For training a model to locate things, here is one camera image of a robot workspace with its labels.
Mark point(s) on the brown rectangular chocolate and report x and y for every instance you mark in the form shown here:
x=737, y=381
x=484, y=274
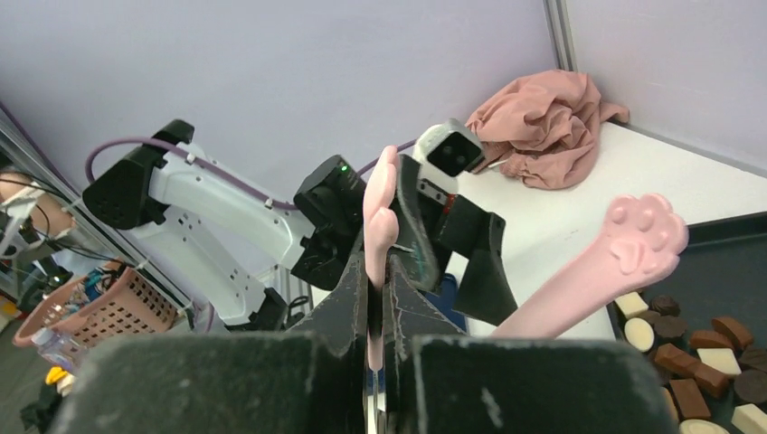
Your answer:
x=686, y=366

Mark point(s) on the white square chocolate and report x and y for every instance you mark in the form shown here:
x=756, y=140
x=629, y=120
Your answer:
x=631, y=305

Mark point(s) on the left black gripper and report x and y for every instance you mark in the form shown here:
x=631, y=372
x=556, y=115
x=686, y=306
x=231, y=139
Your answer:
x=433, y=225

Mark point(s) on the pink plastic basket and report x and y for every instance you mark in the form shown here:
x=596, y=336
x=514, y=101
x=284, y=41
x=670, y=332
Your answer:
x=129, y=305

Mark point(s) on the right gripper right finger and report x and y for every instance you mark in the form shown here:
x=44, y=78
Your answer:
x=439, y=380

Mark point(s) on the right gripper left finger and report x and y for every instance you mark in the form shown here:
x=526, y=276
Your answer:
x=308, y=379

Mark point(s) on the blue tin lid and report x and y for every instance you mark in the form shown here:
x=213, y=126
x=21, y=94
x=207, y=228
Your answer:
x=444, y=301

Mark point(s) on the pink cat paw tongs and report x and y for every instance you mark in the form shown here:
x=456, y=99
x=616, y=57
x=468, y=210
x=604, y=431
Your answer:
x=639, y=244

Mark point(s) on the pink cloth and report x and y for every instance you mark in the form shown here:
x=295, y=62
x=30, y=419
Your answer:
x=544, y=129

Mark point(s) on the white oval chocolate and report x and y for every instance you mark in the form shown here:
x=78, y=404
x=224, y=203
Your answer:
x=640, y=334

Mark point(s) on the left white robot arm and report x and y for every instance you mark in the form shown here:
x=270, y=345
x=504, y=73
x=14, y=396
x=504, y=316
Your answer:
x=167, y=191

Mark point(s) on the black chocolate tray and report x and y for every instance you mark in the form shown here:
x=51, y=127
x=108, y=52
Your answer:
x=722, y=272

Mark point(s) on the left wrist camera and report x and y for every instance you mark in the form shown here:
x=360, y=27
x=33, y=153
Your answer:
x=446, y=150

